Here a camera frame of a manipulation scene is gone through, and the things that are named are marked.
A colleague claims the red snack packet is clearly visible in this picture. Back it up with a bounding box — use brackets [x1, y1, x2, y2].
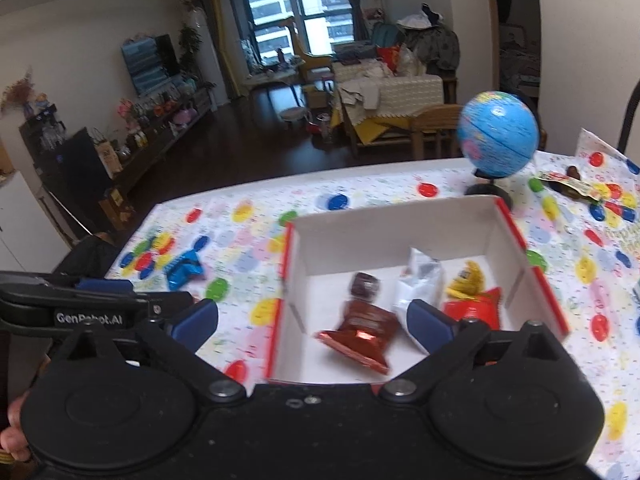
[442, 287, 503, 333]

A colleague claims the yellow curtain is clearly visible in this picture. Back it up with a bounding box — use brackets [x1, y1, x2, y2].
[207, 0, 236, 103]

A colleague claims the white cabinet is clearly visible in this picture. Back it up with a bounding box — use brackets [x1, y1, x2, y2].
[0, 170, 71, 273]

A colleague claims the black chair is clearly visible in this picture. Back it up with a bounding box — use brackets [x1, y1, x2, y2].
[47, 232, 126, 281]

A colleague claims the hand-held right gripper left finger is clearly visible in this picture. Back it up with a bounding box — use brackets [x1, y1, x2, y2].
[50, 299, 248, 403]

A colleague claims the red cardboard box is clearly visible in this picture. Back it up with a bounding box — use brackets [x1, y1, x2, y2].
[264, 195, 571, 386]

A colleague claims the beige paper bag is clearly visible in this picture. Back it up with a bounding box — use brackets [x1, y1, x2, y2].
[95, 132, 123, 176]

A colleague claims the black cabinet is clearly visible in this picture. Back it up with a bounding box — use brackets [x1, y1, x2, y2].
[37, 127, 113, 233]

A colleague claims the yellow chair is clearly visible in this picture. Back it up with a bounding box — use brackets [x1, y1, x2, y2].
[282, 15, 333, 81]

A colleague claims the blue snack packet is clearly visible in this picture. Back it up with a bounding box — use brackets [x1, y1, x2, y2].
[165, 249, 207, 291]

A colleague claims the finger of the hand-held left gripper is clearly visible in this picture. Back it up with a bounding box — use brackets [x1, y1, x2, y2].
[0, 270, 136, 295]
[147, 291, 195, 317]

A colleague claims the red-brown cookie packet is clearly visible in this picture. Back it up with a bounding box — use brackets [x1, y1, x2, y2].
[315, 300, 403, 376]

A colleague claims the white tower air conditioner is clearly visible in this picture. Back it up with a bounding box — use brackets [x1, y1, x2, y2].
[189, 10, 221, 106]

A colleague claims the white long snack packet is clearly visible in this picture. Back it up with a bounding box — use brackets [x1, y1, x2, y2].
[392, 247, 447, 346]

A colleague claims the brown box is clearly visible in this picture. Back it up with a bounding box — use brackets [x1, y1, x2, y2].
[99, 187, 136, 231]

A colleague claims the small dark chocolate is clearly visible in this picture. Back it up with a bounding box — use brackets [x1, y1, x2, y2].
[350, 271, 382, 301]

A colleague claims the television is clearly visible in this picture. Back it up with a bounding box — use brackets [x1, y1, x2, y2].
[121, 34, 181, 97]

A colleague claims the person's left hand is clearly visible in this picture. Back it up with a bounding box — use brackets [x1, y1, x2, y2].
[0, 391, 35, 453]

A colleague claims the round coffee table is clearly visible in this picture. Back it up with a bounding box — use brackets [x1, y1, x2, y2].
[247, 67, 301, 93]

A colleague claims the yellow snack packet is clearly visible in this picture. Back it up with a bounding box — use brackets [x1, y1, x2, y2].
[446, 260, 487, 301]

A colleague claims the grey curtain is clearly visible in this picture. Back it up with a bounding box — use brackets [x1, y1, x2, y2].
[335, 0, 371, 46]

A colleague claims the pink flower bouquet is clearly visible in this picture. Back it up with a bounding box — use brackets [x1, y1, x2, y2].
[117, 99, 141, 133]

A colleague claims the potted plant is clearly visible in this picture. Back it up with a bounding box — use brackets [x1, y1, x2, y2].
[177, 22, 203, 78]

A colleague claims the teal armchair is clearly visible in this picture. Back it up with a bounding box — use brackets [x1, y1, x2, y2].
[371, 22, 401, 48]

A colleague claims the sofa with cream cover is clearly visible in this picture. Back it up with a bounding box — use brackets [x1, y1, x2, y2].
[332, 72, 446, 148]

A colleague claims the pile of clothes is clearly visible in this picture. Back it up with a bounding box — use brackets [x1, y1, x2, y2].
[397, 4, 461, 76]

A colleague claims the blue globe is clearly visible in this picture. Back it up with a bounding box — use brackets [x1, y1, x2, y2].
[457, 90, 540, 211]

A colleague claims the green brown wrapper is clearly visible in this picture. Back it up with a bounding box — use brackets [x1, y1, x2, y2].
[537, 166, 606, 203]

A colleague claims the balloon print tablecloth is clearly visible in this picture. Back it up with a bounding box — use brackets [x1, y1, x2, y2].
[102, 127, 640, 480]

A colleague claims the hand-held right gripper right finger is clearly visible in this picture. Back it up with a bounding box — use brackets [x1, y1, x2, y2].
[380, 299, 576, 403]

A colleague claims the dark TV cabinet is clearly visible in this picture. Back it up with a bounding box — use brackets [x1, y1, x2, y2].
[107, 87, 216, 196]

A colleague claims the large window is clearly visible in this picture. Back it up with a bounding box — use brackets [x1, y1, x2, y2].
[227, 0, 356, 78]

